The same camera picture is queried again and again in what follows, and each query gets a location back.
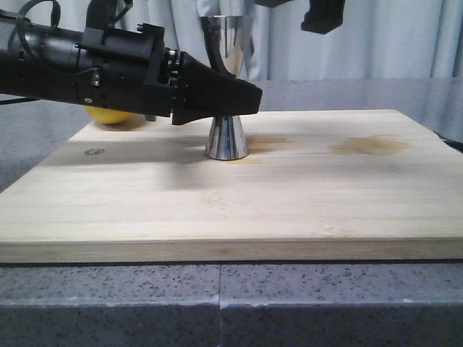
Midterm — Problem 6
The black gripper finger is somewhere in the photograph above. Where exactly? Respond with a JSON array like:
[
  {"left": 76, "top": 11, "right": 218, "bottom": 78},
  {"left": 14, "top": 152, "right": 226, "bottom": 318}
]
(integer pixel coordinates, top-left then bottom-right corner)
[
  {"left": 254, "top": 0, "right": 291, "bottom": 7},
  {"left": 301, "top": 0, "right": 346, "bottom": 35}
]

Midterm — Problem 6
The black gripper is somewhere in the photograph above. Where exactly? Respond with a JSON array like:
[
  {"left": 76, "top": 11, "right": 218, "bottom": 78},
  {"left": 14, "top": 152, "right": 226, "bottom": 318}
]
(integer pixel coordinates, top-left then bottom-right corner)
[{"left": 74, "top": 17, "right": 263, "bottom": 125}]

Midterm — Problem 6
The steel double jigger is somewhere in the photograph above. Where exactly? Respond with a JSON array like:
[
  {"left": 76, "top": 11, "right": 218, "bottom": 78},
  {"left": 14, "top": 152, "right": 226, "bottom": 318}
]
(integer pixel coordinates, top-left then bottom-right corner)
[{"left": 205, "top": 15, "right": 250, "bottom": 160}]

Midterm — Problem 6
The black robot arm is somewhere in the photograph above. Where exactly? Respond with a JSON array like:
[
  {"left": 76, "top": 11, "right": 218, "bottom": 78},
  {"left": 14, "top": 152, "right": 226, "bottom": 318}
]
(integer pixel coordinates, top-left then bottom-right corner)
[{"left": 1, "top": 15, "right": 262, "bottom": 125}]

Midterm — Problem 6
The grey curtain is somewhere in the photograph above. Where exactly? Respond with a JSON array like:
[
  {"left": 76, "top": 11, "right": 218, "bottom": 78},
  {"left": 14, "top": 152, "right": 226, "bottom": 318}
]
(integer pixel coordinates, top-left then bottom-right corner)
[{"left": 0, "top": 0, "right": 463, "bottom": 84}]

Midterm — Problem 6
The yellow lemon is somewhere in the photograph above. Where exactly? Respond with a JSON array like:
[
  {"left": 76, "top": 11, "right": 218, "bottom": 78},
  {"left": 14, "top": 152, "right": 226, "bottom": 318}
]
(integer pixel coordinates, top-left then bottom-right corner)
[{"left": 84, "top": 106, "right": 135, "bottom": 125}]

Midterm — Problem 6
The bamboo cutting board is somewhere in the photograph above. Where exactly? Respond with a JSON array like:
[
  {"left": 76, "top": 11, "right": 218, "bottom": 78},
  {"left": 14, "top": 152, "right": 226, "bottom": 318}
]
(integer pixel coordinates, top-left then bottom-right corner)
[{"left": 1, "top": 110, "right": 462, "bottom": 263}]

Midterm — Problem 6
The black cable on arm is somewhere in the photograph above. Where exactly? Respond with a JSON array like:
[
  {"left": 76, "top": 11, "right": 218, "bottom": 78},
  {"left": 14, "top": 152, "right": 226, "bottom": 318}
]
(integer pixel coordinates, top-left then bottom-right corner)
[{"left": 7, "top": 0, "right": 62, "bottom": 59}]

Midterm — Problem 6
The black cutting board handle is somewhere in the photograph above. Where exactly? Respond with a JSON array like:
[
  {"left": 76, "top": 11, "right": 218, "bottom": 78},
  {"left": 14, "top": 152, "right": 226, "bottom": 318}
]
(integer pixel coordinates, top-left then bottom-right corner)
[{"left": 437, "top": 134, "right": 463, "bottom": 153}]

